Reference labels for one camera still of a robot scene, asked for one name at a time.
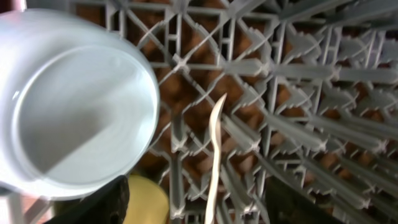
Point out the light blue bowl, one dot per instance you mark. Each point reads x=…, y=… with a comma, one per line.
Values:
x=79, y=104

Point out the grey dishwasher rack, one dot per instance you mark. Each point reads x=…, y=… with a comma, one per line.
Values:
x=312, y=101

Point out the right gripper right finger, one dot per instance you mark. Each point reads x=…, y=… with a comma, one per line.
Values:
x=286, y=206

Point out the yellow plastic cup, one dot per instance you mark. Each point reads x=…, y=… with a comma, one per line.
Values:
x=148, y=203

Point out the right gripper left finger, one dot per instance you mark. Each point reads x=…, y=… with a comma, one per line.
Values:
x=108, y=205

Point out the white plastic spoon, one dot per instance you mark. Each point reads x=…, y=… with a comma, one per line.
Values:
x=215, y=137

